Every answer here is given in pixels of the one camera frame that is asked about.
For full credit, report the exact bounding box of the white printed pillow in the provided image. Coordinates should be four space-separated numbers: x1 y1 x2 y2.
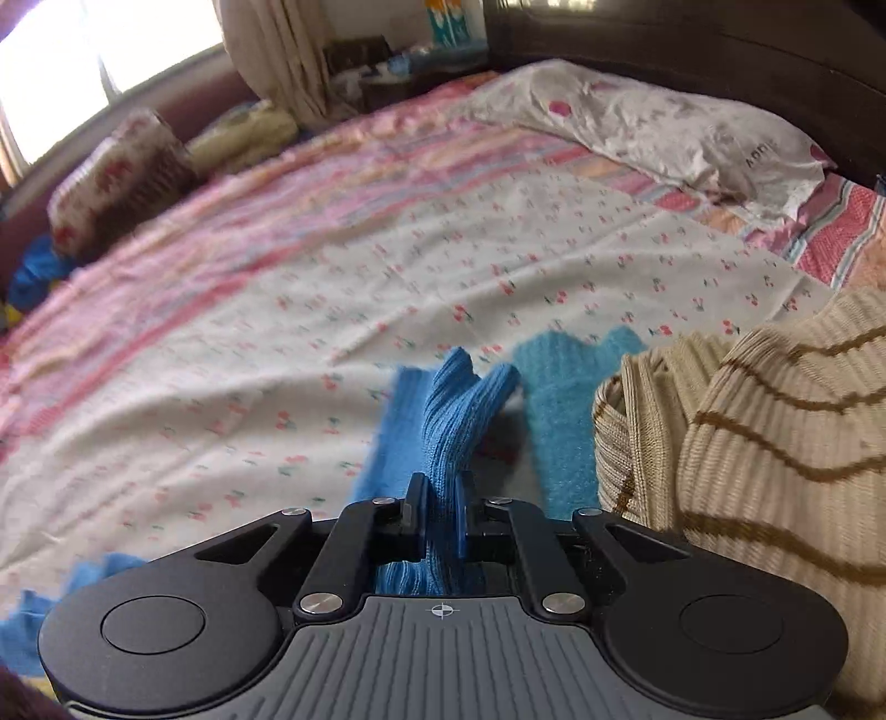
462 59 836 228

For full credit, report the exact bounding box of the flower-print box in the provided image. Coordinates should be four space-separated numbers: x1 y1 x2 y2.
425 0 487 51

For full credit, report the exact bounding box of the beige brown-striped knit sweater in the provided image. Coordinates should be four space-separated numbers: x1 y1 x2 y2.
591 286 886 720

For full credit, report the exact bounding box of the dark maroon window bench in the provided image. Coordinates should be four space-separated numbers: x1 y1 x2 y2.
0 65 259 295

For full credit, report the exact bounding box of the window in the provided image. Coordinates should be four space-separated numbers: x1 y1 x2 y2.
0 0 226 184

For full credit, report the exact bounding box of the beige curtain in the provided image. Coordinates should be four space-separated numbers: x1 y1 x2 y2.
220 0 334 130

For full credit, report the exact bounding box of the dark red cloth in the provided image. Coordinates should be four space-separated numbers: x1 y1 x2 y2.
0 663 66 720

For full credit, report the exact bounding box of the dark wooden nightstand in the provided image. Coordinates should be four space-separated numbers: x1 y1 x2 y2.
324 36 494 113

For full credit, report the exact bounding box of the teal fuzzy garment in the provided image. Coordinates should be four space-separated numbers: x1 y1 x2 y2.
513 327 650 519

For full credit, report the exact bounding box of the crumpled blue cloth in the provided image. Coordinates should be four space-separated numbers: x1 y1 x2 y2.
6 234 79 307

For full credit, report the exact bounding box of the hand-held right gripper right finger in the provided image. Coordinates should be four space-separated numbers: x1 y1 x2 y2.
454 471 693 618

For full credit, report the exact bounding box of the rolled red floral quilt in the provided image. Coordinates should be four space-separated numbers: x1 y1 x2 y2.
47 109 203 265

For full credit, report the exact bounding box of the pale yellow pillow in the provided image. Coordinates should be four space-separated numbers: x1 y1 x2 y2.
186 100 300 176

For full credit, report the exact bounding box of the dark wooden headboard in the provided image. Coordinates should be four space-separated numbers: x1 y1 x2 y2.
481 0 886 189

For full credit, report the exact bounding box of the cherry print bed sheet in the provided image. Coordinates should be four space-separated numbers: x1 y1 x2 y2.
0 69 886 392

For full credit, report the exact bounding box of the blue knit sweater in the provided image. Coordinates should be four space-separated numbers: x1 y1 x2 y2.
0 346 524 678

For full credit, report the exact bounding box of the white cherry-print bed sheet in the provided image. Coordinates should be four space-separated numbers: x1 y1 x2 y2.
0 164 840 669

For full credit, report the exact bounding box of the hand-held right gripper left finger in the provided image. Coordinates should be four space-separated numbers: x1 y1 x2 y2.
195 474 431 620

